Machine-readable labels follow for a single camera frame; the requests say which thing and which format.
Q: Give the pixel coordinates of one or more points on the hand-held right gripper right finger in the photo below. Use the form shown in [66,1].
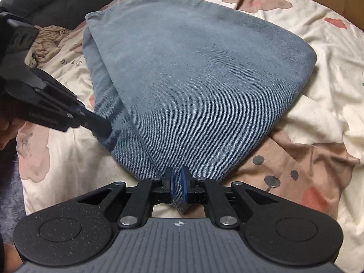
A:
[184,184]

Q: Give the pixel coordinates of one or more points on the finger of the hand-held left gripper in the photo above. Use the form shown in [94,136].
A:
[98,126]

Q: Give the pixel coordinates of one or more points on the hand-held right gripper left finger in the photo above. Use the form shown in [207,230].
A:
[170,183]

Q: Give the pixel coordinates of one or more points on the light blue denim jeans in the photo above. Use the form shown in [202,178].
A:
[199,76]

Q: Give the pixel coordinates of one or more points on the person's left hand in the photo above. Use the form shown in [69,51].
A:
[8,133]

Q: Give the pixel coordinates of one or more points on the beige crumpled garment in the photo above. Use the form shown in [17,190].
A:
[48,45]

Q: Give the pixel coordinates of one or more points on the dark grey quilt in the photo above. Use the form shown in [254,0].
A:
[62,0]

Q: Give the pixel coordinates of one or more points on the grey fluffy cloth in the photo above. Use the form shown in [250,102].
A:
[11,193]

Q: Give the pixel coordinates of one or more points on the cream bear print bed sheet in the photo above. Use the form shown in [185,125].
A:
[327,91]

